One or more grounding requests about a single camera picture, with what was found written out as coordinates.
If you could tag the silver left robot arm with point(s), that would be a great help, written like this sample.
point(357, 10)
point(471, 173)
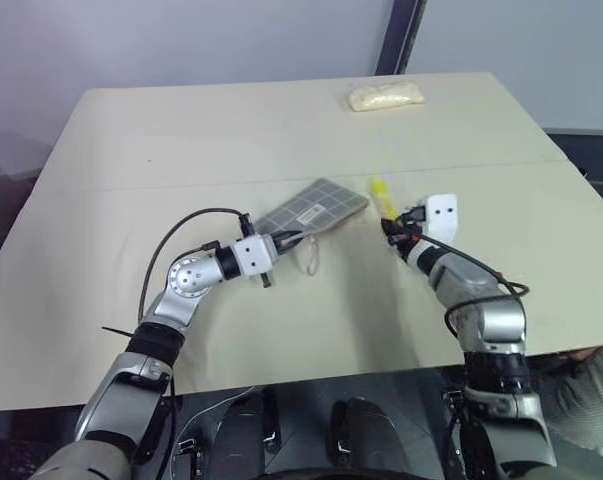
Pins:
point(186, 280)

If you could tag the dark rounded shape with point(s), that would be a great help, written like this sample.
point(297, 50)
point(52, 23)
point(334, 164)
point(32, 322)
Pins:
point(241, 435)

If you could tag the yellow highlighter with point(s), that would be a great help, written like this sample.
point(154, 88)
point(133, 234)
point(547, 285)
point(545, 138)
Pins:
point(382, 196)

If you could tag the pale yellow plastic packet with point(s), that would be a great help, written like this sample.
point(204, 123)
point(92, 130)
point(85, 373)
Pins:
point(386, 96)

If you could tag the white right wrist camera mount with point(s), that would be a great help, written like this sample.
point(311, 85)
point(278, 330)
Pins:
point(443, 214)

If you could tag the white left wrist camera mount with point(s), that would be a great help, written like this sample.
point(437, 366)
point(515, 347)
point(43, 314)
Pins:
point(253, 257)

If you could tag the dark vertical post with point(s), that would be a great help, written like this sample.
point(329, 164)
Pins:
point(406, 35)

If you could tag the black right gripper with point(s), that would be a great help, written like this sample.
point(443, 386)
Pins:
point(415, 217)

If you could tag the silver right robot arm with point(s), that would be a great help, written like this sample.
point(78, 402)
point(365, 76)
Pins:
point(486, 310)

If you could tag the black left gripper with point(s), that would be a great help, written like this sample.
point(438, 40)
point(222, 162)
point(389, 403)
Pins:
point(277, 246)

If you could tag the grey grid pouch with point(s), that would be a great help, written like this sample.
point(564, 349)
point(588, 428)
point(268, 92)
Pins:
point(313, 210)

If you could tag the grey knit sleeved forearm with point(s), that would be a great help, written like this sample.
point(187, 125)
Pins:
point(593, 400)

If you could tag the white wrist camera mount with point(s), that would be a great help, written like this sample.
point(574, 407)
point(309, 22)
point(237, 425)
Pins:
point(253, 257)
point(443, 214)

